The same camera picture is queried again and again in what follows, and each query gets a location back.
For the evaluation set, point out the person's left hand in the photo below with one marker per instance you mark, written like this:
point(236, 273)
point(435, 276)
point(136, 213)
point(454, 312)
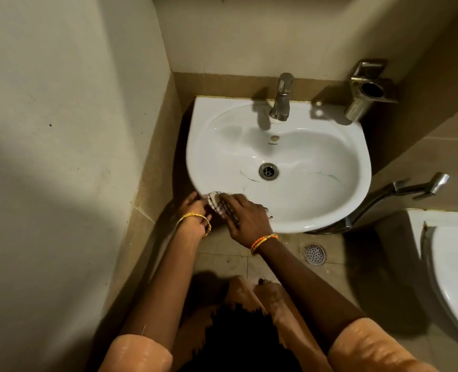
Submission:
point(192, 214)

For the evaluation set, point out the person's right hand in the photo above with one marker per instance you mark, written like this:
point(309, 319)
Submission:
point(248, 220)

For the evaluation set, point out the checked cleaning cloth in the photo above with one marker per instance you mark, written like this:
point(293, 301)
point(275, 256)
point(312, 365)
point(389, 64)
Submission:
point(213, 199)

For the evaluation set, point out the white ceramic wash basin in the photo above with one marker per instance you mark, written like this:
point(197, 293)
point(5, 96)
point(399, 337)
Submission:
point(314, 162)

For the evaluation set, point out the person's left forearm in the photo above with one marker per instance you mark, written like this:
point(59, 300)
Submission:
point(167, 290)

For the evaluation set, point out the steel basin tap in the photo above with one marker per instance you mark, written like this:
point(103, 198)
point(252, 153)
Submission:
point(281, 100)

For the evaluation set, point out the gold bangle with red stones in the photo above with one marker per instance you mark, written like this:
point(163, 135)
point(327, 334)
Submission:
point(192, 216)

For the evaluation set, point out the round steel floor drain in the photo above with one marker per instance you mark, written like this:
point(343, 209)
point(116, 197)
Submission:
point(315, 254)

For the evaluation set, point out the chrome hand sprayer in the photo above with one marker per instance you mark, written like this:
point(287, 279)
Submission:
point(407, 188)

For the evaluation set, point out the white toilet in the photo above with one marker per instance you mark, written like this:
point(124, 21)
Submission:
point(454, 259)

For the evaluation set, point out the steel wall tumbler holder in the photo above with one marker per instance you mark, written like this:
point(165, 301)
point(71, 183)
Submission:
point(362, 96)

